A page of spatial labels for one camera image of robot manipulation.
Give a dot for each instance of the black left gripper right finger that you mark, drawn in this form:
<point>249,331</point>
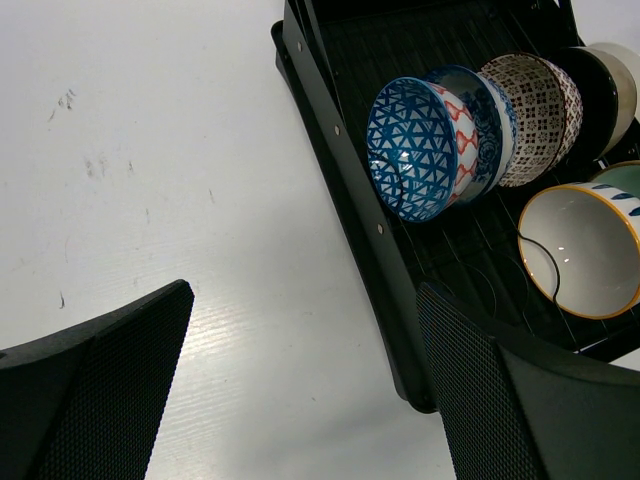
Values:
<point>516,407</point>

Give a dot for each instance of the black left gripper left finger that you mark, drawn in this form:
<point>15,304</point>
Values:
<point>86,402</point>

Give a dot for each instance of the white bowl patterned rim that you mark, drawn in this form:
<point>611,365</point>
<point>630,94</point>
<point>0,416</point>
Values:
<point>579,244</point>

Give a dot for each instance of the pale green bowl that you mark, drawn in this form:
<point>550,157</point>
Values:
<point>624,176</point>

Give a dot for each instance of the blue and white floral bowl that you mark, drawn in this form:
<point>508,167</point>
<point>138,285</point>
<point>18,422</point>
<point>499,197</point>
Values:
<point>495,122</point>

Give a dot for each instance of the dark blue patterned bowl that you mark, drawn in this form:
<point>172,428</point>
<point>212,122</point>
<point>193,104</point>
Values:
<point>422,148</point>

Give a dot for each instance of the red lattice patterned bowl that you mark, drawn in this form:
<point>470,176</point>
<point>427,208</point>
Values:
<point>548,111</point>

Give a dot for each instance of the black bowl tan outside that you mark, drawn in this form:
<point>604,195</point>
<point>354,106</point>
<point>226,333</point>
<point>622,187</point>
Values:
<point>609,98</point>

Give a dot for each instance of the black dish rack tray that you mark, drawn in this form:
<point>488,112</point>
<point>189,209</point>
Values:
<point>335,56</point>

